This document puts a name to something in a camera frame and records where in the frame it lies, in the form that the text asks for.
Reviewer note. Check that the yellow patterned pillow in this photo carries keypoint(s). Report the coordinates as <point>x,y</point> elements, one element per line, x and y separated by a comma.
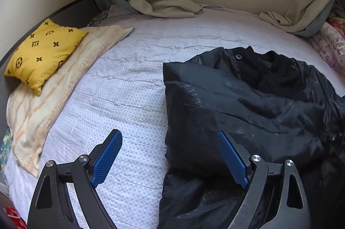
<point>43,51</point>

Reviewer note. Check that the pale purple floral blanket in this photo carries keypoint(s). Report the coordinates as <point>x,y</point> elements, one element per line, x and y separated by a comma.
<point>331,48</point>

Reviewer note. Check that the orange floral cloth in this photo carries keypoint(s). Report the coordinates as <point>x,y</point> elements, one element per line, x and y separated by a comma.
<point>337,22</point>

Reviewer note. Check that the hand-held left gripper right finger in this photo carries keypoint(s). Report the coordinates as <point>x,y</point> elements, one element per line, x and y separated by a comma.
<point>232,157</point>

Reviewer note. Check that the cream patterned cloth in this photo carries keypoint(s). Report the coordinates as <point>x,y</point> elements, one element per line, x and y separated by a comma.
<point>54,105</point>

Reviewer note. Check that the white dotted bedsheet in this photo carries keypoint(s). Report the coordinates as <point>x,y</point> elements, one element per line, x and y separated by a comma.
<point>126,72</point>

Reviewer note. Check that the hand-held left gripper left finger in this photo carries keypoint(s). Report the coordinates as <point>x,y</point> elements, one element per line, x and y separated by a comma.
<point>107,153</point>

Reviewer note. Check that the grey patterned cloth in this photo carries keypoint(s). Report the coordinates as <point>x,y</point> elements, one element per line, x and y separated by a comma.
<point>99,17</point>

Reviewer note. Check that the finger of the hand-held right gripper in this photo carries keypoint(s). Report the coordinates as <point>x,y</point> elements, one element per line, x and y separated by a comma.
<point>330,137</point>

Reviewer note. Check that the black jacket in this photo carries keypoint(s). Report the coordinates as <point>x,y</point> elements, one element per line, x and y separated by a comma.
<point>242,99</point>

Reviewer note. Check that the teal floral sheet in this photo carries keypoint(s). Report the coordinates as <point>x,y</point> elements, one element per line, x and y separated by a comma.
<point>4,148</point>

